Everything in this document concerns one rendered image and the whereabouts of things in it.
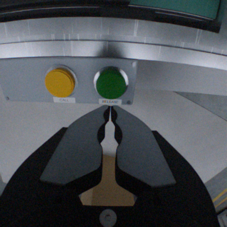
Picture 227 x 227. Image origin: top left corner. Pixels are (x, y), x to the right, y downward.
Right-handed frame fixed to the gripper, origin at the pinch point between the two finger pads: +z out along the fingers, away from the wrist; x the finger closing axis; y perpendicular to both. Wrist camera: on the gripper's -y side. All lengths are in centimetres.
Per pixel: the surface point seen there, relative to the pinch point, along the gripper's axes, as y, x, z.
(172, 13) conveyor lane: -9.6, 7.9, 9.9
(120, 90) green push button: 0.6, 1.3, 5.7
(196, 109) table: 9.2, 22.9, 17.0
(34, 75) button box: -0.8, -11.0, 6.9
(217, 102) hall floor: 45, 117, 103
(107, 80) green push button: -0.7, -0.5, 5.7
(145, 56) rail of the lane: -3.8, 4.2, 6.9
